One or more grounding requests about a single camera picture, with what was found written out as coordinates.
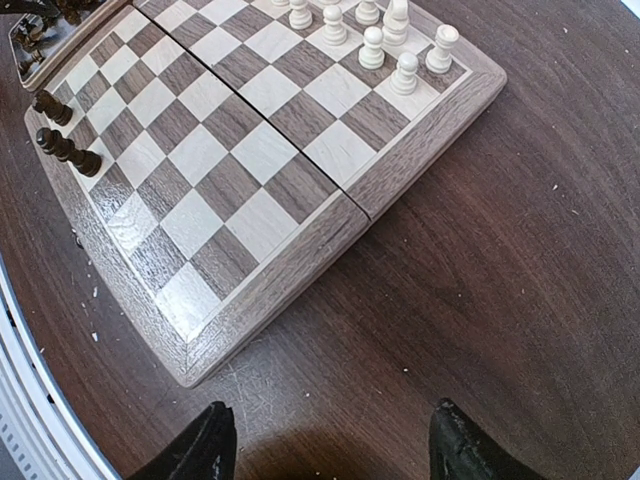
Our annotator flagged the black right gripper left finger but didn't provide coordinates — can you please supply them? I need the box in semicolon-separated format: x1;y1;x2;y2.
132;401;236;479

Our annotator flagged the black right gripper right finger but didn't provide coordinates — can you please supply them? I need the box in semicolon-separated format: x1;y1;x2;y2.
429;398;538;479

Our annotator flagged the wooden chess board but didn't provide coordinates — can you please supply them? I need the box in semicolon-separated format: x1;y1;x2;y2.
25;1;507;387

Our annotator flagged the dark chess piece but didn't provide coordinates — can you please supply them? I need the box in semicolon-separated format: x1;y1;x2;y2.
36;127;102;177
32;90;73;126

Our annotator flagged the metal tray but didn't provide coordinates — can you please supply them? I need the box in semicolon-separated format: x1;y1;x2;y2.
1;0;128;92

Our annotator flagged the white chess pawn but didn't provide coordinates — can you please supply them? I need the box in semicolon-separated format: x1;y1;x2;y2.
322;5;347;46
358;26;385;70
289;0;313;30
390;52;419;96

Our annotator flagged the white chess rook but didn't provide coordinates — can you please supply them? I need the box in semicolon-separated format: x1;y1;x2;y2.
425;24;459;74

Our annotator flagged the white chess knight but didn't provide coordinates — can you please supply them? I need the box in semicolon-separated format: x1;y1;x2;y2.
382;0;409;47

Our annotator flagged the pile of dark chess pieces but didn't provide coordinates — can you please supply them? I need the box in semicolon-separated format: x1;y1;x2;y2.
9;1;105;76

